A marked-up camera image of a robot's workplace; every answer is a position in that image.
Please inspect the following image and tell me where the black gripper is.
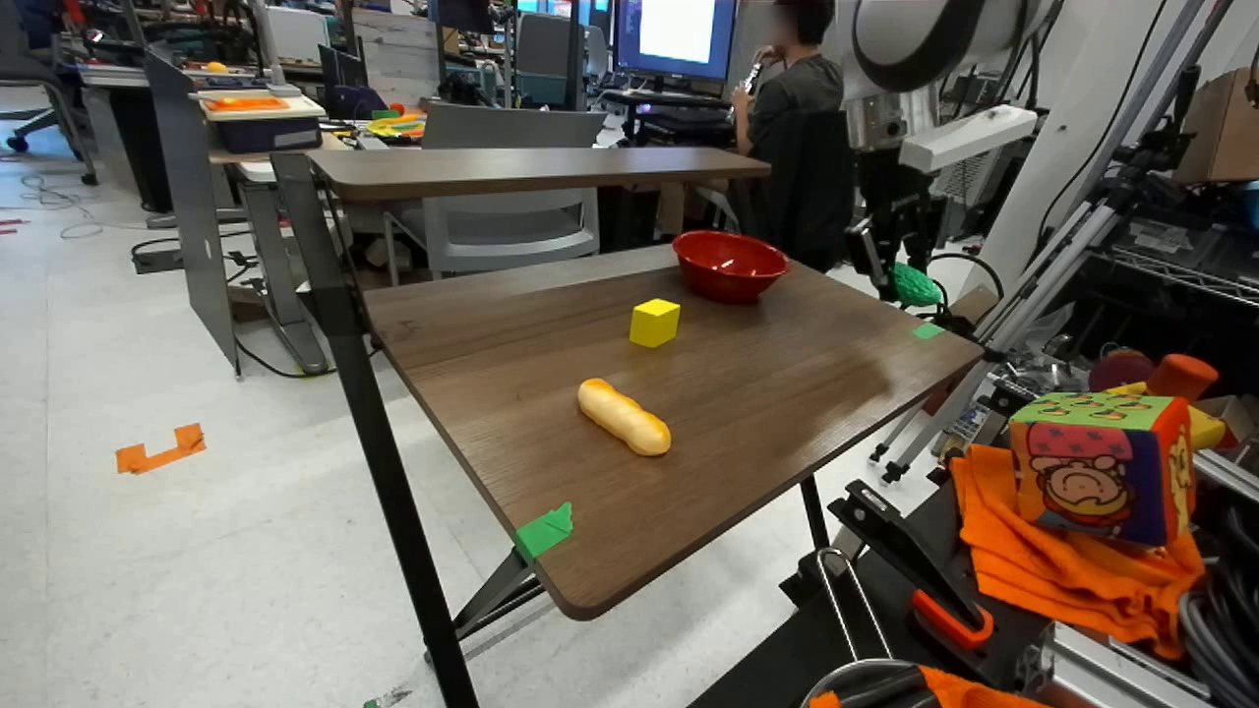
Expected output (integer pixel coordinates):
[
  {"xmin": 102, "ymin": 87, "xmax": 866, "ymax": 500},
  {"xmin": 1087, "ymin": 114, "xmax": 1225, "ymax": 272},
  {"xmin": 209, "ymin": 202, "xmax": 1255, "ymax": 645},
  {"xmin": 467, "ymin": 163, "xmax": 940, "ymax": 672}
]
[{"xmin": 854, "ymin": 163, "xmax": 952, "ymax": 318}]

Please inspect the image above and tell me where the green plush object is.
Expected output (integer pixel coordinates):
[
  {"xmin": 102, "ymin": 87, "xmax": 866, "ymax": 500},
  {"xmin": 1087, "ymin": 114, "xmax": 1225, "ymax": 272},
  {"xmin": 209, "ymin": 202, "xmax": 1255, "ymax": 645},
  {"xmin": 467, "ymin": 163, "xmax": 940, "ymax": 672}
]
[{"xmin": 887, "ymin": 260, "xmax": 952, "ymax": 315}]

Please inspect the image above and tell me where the red-orange plastic bowl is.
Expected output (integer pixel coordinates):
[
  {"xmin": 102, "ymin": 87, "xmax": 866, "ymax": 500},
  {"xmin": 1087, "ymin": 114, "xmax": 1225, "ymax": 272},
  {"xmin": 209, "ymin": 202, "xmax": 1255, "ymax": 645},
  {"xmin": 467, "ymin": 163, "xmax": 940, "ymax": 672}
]
[{"xmin": 670, "ymin": 228, "xmax": 792, "ymax": 306}]

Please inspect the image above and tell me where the seated person dark shirt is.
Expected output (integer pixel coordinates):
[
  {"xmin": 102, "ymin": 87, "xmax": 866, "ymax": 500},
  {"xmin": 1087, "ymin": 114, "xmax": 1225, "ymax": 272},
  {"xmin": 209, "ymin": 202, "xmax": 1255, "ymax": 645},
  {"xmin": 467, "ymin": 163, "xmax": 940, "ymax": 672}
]
[{"xmin": 727, "ymin": 0, "xmax": 856, "ymax": 276}]

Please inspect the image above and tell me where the colourful plush cube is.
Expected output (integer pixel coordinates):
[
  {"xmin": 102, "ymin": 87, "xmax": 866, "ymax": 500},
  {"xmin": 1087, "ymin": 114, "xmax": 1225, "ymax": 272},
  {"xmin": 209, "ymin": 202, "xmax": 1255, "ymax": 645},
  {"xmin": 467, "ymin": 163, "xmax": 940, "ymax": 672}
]
[{"xmin": 1002, "ymin": 382, "xmax": 1201, "ymax": 550}]

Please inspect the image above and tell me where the yellow cube block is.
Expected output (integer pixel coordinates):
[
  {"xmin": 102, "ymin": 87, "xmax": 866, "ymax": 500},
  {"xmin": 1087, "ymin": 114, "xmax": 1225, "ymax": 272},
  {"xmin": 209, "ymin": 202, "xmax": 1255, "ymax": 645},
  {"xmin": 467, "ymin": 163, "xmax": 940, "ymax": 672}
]
[{"xmin": 624, "ymin": 297, "xmax": 686, "ymax": 356}]

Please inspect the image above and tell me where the orange folded cloth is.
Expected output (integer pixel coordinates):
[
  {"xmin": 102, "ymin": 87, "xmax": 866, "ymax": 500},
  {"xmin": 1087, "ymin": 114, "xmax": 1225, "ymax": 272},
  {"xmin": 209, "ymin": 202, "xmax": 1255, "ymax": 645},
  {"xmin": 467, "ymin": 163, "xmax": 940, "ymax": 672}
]
[{"xmin": 950, "ymin": 445, "xmax": 1213, "ymax": 665}]

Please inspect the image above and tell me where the yellow bread roll toy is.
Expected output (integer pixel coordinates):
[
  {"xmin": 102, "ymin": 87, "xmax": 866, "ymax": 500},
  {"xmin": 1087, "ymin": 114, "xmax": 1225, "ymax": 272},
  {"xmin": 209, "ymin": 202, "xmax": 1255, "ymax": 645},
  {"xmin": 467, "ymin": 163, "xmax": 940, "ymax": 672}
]
[{"xmin": 574, "ymin": 375, "xmax": 678, "ymax": 460}]

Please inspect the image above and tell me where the computer monitor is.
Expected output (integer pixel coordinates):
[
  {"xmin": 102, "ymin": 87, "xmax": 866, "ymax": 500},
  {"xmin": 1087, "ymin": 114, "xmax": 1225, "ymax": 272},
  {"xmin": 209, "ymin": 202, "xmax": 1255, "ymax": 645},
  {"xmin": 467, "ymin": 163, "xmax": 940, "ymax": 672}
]
[{"xmin": 610, "ymin": 0, "xmax": 741, "ymax": 92}]

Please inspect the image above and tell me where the cardboard box on rack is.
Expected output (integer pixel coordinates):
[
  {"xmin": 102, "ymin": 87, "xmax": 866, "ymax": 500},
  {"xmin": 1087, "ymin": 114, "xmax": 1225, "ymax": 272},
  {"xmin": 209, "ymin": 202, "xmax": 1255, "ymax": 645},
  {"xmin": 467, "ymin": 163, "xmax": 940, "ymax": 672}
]
[{"xmin": 1174, "ymin": 63, "xmax": 1259, "ymax": 188}]

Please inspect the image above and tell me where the raised wooden table shelf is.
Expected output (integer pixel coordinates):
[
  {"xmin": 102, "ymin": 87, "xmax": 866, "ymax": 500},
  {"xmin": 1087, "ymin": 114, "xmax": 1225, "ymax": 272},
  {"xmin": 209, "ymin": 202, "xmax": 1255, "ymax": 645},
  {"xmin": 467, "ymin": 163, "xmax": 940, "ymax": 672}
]
[{"xmin": 302, "ymin": 142, "xmax": 774, "ymax": 205}]

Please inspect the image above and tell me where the orange crumpled cloth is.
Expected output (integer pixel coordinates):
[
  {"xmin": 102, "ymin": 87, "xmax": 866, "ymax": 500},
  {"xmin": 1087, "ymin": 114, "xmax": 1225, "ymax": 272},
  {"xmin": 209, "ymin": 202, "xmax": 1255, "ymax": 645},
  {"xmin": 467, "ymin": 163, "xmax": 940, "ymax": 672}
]
[{"xmin": 803, "ymin": 665, "xmax": 1056, "ymax": 708}]

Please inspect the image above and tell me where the green tape piece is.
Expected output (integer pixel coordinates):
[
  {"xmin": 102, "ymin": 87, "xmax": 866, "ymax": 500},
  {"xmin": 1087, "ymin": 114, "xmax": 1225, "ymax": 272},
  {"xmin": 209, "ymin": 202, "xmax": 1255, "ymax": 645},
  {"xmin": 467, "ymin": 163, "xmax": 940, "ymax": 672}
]
[{"xmin": 513, "ymin": 500, "xmax": 578, "ymax": 568}]

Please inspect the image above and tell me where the grey desk with panel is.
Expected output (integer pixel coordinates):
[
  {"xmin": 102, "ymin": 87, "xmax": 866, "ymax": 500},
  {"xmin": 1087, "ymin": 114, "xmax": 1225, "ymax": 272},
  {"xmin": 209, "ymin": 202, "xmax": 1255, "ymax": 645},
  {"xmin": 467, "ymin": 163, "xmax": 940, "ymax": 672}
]
[{"xmin": 75, "ymin": 51, "xmax": 329, "ymax": 375}]

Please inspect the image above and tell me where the orange floor tape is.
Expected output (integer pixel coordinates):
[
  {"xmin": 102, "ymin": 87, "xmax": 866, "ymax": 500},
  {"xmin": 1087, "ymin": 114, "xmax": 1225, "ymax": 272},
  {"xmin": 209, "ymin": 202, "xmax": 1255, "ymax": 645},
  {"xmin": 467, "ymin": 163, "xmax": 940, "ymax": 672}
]
[{"xmin": 115, "ymin": 421, "xmax": 209, "ymax": 481}]

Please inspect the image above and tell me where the black office chair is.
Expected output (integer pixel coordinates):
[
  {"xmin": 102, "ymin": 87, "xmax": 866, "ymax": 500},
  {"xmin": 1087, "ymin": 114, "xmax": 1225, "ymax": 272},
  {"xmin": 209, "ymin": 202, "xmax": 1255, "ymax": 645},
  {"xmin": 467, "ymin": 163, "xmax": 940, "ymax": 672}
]
[{"xmin": 0, "ymin": 0, "xmax": 102, "ymax": 188}]

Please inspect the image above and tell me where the black clamp orange handle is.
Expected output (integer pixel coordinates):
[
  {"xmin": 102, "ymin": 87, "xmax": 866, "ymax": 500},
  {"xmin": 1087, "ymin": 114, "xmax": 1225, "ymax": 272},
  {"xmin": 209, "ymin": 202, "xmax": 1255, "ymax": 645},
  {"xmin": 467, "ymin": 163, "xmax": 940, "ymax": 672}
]
[{"xmin": 826, "ymin": 476, "xmax": 1057, "ymax": 660}]

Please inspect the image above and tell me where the black cable coil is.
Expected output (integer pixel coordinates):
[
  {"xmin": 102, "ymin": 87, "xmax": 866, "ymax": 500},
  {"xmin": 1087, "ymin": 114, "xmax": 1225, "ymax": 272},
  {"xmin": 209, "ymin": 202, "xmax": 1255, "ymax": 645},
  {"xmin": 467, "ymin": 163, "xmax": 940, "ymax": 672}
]
[{"xmin": 1176, "ymin": 509, "xmax": 1259, "ymax": 708}]

